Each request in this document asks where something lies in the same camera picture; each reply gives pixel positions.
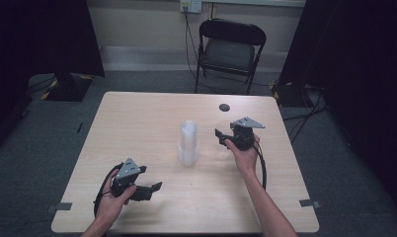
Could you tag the dark curtain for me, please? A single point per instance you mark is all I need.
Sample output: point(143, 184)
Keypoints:
point(361, 82)
point(35, 42)

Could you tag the black folding chair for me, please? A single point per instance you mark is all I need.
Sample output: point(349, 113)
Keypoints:
point(229, 52)

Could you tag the white wall conduit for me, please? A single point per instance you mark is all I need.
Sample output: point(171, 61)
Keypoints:
point(252, 2)

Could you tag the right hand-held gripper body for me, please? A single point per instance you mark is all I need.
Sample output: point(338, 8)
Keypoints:
point(244, 136)

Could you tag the grey tape strip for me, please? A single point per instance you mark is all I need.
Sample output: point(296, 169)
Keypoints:
point(308, 203)
point(61, 206)

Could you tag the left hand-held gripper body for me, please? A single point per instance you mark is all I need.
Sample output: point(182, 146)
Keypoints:
point(127, 171)

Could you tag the person's right hand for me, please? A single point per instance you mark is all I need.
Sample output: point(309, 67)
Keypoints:
point(247, 159)

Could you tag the stack of clear plastic cups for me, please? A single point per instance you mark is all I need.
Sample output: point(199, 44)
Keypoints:
point(188, 144)

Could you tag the black stand base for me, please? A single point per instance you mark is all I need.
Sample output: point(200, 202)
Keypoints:
point(68, 89)
point(288, 95)

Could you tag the black table grommet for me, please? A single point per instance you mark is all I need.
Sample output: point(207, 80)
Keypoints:
point(224, 107)

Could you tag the white wall socket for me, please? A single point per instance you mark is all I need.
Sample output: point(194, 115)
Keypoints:
point(190, 6)

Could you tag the person's left hand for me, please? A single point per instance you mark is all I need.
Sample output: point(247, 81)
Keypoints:
point(111, 207)

